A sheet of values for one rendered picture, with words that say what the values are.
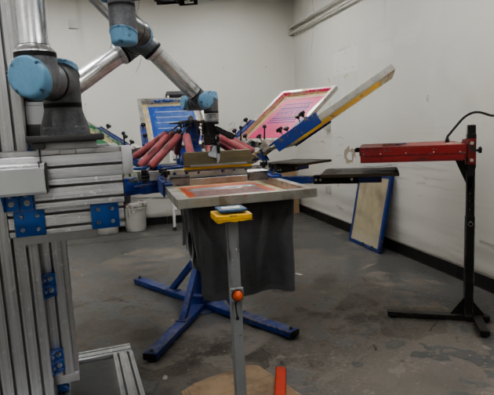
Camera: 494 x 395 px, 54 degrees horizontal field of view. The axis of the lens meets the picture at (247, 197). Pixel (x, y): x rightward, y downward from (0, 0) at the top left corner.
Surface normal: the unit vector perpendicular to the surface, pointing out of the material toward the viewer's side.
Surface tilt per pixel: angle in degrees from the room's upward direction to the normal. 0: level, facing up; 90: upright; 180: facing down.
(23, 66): 98
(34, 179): 90
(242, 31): 90
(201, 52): 90
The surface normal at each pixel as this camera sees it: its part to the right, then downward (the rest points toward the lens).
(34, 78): -0.10, 0.28
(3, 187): 0.34, 0.12
